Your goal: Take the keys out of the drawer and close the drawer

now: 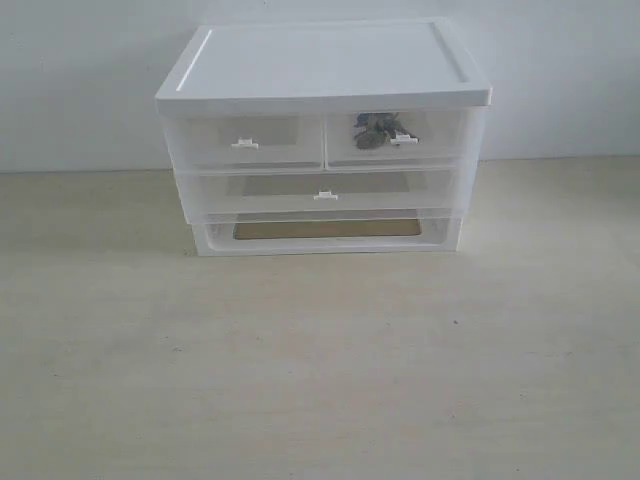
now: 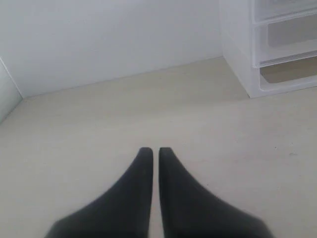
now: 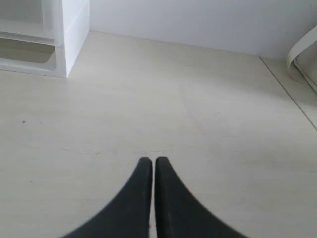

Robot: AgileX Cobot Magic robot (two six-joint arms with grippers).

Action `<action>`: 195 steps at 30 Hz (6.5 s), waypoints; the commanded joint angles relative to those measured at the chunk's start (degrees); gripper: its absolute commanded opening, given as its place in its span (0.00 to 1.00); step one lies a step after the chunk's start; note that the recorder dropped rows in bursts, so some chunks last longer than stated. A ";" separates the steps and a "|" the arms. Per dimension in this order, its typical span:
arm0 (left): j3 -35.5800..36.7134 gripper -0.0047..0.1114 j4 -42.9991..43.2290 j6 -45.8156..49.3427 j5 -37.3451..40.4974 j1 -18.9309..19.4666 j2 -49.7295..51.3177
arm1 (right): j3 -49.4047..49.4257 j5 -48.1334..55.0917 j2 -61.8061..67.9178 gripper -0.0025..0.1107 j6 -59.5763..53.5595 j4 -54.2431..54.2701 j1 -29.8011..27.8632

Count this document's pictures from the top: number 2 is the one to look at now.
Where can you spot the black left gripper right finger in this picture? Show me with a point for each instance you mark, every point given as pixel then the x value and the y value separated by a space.
pixel 189 210

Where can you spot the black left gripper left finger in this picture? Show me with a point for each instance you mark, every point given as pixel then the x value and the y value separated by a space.
pixel 121 212

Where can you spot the clear plastic container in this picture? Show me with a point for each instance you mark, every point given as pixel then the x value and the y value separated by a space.
pixel 289 76
pixel 284 41

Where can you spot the white plastic drawer cabinet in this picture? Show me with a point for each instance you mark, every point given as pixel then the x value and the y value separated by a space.
pixel 238 18

